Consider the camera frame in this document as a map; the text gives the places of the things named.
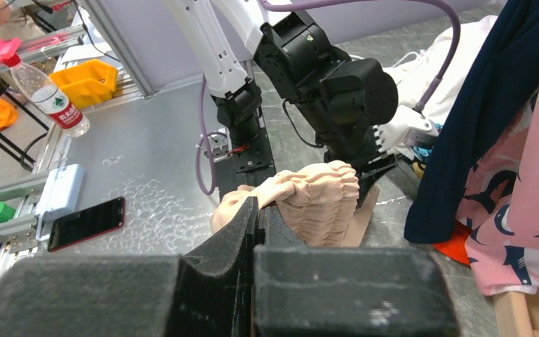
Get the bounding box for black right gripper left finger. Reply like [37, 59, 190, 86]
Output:
[0, 197, 258, 336]

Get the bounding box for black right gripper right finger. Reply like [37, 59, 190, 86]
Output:
[253, 205, 460, 336]

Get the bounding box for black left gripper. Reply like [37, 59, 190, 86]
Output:
[316, 123, 397, 209]

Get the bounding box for beige drawstring shorts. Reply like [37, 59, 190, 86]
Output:
[211, 161, 380, 247]

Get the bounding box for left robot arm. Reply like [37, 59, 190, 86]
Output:
[167, 1, 398, 203]

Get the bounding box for colourful patterned garment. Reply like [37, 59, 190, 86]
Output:
[411, 146, 432, 166]

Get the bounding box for orange mesh garment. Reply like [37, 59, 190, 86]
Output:
[432, 220, 472, 266]

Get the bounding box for pink shark print garment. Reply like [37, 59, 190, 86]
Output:
[456, 81, 539, 296]

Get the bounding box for black red smartphone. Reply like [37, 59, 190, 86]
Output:
[46, 197, 126, 252]

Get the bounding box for light blue power bank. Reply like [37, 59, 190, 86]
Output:
[34, 164, 84, 240]

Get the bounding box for navy blue hanging garment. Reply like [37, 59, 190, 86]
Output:
[404, 1, 539, 244]

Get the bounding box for wooden clothes rack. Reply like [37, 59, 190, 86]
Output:
[493, 289, 539, 337]

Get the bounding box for yellow plastic bin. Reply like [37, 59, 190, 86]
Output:
[49, 59, 118, 109]

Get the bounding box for plastic water bottle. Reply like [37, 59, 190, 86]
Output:
[1, 52, 91, 138]

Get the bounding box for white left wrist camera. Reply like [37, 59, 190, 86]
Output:
[373, 105, 439, 152]

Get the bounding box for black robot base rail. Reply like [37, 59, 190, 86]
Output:
[215, 110, 277, 199]

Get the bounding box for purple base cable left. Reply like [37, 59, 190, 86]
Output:
[194, 74, 229, 197]

